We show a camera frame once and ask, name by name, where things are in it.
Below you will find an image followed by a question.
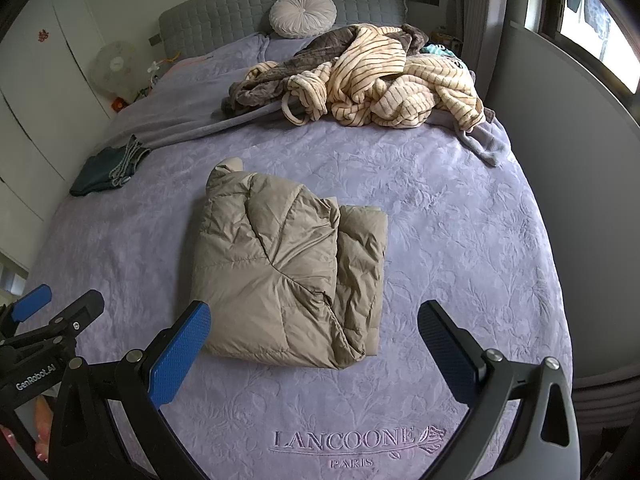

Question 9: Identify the grey blanket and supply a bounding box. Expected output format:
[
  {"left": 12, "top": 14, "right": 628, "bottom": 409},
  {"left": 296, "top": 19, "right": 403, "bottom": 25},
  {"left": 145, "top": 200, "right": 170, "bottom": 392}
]
[{"left": 102, "top": 32, "right": 511, "bottom": 167}]

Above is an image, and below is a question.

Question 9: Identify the round white cushion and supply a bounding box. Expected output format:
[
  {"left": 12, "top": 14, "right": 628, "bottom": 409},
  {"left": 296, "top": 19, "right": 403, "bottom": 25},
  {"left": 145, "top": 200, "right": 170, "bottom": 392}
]
[{"left": 269, "top": 0, "right": 337, "bottom": 39}]

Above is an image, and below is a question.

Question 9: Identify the window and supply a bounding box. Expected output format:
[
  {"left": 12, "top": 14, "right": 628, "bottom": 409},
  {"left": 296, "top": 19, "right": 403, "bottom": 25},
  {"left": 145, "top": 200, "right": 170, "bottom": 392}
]
[{"left": 525, "top": 0, "right": 640, "bottom": 91}]

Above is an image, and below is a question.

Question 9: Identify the brown fleece garment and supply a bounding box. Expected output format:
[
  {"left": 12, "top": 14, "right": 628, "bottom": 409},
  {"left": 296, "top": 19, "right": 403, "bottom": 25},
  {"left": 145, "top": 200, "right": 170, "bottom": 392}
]
[{"left": 222, "top": 24, "right": 431, "bottom": 116}]

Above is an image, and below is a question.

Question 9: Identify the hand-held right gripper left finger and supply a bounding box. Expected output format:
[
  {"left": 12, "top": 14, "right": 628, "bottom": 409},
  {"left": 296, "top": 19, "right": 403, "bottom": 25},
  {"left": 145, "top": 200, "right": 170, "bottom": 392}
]
[{"left": 47, "top": 301, "right": 212, "bottom": 480}]

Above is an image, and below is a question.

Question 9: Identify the cream striped fleece robe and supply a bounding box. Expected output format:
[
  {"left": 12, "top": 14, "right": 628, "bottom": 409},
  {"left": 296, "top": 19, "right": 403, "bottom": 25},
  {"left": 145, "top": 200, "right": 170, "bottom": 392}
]
[{"left": 245, "top": 24, "right": 486, "bottom": 133}]

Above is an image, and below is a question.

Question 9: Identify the person's left hand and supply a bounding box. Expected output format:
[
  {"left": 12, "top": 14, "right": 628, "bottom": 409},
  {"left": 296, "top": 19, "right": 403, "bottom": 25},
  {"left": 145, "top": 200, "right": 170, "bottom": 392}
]
[{"left": 0, "top": 400, "right": 53, "bottom": 463}]

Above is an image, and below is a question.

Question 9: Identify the grey quilted headboard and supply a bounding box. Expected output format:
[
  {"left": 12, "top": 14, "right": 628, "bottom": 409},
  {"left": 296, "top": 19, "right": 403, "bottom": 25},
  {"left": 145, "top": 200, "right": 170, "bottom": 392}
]
[{"left": 159, "top": 0, "right": 406, "bottom": 61}]

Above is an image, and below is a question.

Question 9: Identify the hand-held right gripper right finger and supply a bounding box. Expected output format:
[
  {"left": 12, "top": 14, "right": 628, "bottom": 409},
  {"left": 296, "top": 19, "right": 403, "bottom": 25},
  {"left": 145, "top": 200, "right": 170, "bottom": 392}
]
[{"left": 417, "top": 301, "right": 581, "bottom": 480}]

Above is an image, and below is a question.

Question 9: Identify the white electric fan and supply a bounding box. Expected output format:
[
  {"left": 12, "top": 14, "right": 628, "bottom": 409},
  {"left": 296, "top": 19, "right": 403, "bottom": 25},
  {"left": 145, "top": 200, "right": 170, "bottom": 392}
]
[{"left": 91, "top": 42, "right": 137, "bottom": 98}]

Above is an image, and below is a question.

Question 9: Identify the lavender embossed bedspread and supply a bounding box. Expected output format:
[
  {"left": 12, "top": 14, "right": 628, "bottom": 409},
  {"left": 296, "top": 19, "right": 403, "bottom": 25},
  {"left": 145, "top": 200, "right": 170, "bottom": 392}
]
[{"left": 25, "top": 35, "right": 573, "bottom": 480}]

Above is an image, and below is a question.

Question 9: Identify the dark green folded cloth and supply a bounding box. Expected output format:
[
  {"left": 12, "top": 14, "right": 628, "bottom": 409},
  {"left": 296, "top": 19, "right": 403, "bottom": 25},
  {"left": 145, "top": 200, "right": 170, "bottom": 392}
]
[{"left": 70, "top": 134, "right": 151, "bottom": 197}]

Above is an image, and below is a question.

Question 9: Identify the white wardrobe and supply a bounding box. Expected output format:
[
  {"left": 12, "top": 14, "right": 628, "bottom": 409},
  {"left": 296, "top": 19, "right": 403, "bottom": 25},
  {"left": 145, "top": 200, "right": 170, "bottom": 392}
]
[{"left": 0, "top": 0, "right": 121, "bottom": 226}]

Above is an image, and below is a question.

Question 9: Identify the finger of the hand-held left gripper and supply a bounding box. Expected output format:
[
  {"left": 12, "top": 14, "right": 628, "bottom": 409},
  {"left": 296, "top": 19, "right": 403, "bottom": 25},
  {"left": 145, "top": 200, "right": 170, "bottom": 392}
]
[
  {"left": 10, "top": 289, "right": 105, "bottom": 351},
  {"left": 0, "top": 284, "right": 52, "bottom": 337}
]

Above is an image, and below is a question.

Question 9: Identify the teal cloth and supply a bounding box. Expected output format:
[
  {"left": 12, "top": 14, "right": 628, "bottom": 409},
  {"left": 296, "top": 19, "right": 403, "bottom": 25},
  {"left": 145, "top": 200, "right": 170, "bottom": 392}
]
[{"left": 420, "top": 42, "right": 466, "bottom": 61}]

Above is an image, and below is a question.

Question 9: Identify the beige puffer jacket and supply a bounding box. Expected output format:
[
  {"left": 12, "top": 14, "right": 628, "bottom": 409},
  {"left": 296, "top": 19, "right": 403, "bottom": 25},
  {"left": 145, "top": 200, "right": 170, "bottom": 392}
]
[{"left": 191, "top": 157, "right": 389, "bottom": 371}]

